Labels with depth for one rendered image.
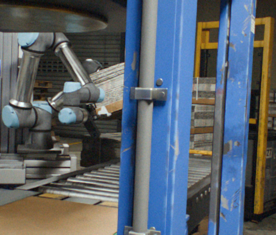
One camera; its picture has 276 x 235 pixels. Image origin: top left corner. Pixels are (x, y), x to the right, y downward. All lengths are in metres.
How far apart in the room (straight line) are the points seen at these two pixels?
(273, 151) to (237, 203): 3.43
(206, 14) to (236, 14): 9.01
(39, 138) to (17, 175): 0.23
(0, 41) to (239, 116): 1.74
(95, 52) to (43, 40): 8.65
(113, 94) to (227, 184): 1.26
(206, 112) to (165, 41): 3.20
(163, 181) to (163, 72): 0.14
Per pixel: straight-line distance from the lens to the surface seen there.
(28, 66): 2.35
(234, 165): 1.22
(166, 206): 0.64
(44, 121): 2.49
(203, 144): 3.81
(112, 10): 0.98
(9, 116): 2.40
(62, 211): 1.31
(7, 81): 2.66
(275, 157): 4.71
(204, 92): 3.98
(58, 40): 2.37
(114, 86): 2.38
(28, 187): 1.62
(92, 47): 11.00
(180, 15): 0.62
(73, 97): 2.10
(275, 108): 8.22
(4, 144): 2.68
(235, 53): 1.21
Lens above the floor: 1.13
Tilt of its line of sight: 3 degrees down
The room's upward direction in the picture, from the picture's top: 3 degrees clockwise
